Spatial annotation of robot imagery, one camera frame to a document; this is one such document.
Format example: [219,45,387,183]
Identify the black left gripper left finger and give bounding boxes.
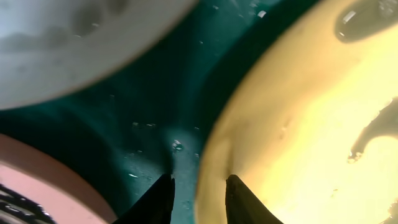
[113,174,175,224]

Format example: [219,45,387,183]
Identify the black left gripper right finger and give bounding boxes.
[225,174,283,224]

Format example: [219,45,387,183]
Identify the pink white plate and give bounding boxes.
[1,134,117,223]

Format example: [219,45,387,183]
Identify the yellow plate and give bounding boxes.
[195,0,397,223]

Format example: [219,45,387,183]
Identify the teal plastic tray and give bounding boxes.
[1,0,315,223]

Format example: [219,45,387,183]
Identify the light blue plate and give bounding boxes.
[1,0,196,110]

